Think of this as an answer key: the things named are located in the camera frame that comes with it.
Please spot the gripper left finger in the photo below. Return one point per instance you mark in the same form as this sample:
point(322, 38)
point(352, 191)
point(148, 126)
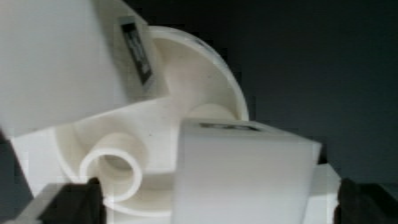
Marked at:
point(68, 204)

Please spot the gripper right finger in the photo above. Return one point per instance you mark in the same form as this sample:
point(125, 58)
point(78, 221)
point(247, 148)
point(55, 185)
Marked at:
point(366, 203)

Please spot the white round stool seat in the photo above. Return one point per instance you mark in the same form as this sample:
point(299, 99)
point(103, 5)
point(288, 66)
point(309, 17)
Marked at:
point(118, 146)

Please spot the white stool leg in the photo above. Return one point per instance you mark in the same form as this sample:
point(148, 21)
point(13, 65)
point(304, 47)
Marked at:
point(78, 61)
point(244, 173)

